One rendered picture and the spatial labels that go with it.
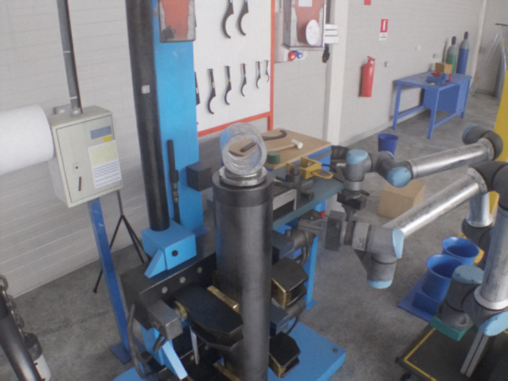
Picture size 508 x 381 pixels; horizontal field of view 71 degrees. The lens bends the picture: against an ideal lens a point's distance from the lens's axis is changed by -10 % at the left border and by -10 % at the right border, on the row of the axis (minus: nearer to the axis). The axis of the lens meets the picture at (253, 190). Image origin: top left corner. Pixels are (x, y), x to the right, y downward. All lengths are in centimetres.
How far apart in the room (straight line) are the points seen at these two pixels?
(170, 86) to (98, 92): 168
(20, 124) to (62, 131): 19
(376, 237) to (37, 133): 138
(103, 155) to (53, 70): 123
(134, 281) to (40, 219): 182
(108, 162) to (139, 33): 78
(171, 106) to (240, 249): 62
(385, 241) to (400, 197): 280
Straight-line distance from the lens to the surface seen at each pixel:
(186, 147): 167
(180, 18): 119
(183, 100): 162
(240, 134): 125
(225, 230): 138
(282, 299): 163
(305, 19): 123
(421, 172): 174
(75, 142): 188
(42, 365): 68
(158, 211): 160
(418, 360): 237
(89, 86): 316
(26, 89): 300
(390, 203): 415
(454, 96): 806
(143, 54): 141
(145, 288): 153
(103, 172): 198
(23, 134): 177
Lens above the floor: 205
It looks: 27 degrees down
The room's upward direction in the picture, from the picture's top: straight up
